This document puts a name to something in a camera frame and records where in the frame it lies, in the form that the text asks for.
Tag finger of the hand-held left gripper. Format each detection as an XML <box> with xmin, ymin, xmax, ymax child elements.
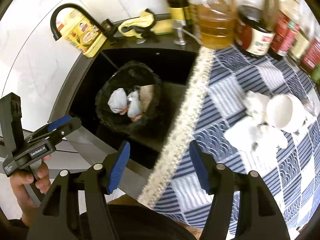
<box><xmin>25</xmin><ymin>115</ymin><xmax>72</xmax><ymax>142</ymax></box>
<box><xmin>34</xmin><ymin>117</ymin><xmax>82</xmax><ymax>145</ymax></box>

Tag metal sink fitting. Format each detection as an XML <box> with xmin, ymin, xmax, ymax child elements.
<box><xmin>172</xmin><ymin>20</ymin><xmax>188</xmax><ymax>46</ymax></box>

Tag dark soy sauce jug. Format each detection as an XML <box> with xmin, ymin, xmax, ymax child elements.
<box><xmin>234</xmin><ymin>0</ymin><xmax>278</xmax><ymax>59</ymax></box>

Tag white paper cup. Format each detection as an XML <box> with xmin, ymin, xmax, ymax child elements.
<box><xmin>266</xmin><ymin>93</ymin><xmax>317</xmax><ymax>133</ymax></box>

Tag green tea bottle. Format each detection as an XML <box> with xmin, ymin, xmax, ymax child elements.
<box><xmin>310</xmin><ymin>65</ymin><xmax>320</xmax><ymax>85</ymax></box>

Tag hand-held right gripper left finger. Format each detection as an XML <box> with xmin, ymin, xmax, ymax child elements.
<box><xmin>26</xmin><ymin>141</ymin><xmax>131</xmax><ymax>240</ymax></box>

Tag yellow dish soap bottle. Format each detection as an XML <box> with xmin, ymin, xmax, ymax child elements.
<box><xmin>55</xmin><ymin>8</ymin><xmax>107</xmax><ymax>57</ymax></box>

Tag black bag-lined bin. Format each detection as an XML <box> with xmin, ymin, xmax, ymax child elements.
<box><xmin>95</xmin><ymin>60</ymin><xmax>164</xmax><ymax>132</ymax></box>

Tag dark red-label sauce bottle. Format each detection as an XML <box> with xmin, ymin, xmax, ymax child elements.
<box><xmin>270</xmin><ymin>7</ymin><xmax>300</xmax><ymax>60</ymax></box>

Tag clear red-label bottle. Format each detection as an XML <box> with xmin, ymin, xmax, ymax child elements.
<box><xmin>300</xmin><ymin>36</ymin><xmax>320</xmax><ymax>73</ymax></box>

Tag yellow sponge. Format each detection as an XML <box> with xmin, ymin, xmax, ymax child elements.
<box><xmin>152</xmin><ymin>20</ymin><xmax>175</xmax><ymax>34</ymax></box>

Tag brown paper cup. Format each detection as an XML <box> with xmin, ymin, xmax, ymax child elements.
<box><xmin>139</xmin><ymin>84</ymin><xmax>157</xmax><ymax>105</ymax></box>

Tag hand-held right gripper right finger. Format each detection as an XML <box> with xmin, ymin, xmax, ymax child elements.
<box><xmin>189</xmin><ymin>140</ymin><xmax>290</xmax><ymax>240</ymax></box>

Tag black faucet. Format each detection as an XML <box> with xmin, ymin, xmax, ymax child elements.
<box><xmin>50</xmin><ymin>3</ymin><xmax>118</xmax><ymax>43</ymax></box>

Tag green yellow glass bottle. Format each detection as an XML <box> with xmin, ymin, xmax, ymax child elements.
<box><xmin>161</xmin><ymin>0</ymin><xmax>193</xmax><ymax>27</ymax></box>

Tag crumpled white tissue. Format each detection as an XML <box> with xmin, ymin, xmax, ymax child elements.
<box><xmin>224</xmin><ymin>124</ymin><xmax>289</xmax><ymax>152</ymax></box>
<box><xmin>244</xmin><ymin>90</ymin><xmax>270</xmax><ymax>122</ymax></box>

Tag person's left hand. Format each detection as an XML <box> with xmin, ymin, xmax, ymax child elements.
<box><xmin>9</xmin><ymin>154</ymin><xmax>52</xmax><ymax>228</ymax></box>

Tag brown fleece pants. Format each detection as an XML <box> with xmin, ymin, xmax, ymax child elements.
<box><xmin>107</xmin><ymin>195</ymin><xmax>140</xmax><ymax>205</ymax></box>

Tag blue patterned tablecloth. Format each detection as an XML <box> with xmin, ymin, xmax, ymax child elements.
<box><xmin>139</xmin><ymin>46</ymin><xmax>320</xmax><ymax>233</ymax></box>

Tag large cooking oil jug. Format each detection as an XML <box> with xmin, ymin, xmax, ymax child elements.
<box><xmin>187</xmin><ymin>0</ymin><xmax>238</xmax><ymax>50</ymax></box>

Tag yellow cloth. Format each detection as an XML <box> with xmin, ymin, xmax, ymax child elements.
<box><xmin>117</xmin><ymin>9</ymin><xmax>157</xmax><ymax>39</ymax></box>

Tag black kitchen sink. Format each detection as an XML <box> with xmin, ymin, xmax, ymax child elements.
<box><xmin>49</xmin><ymin>34</ymin><xmax>200</xmax><ymax>170</ymax></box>

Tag black jacket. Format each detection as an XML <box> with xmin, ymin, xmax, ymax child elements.
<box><xmin>0</xmin><ymin>204</ymin><xmax>198</xmax><ymax>240</ymax></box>

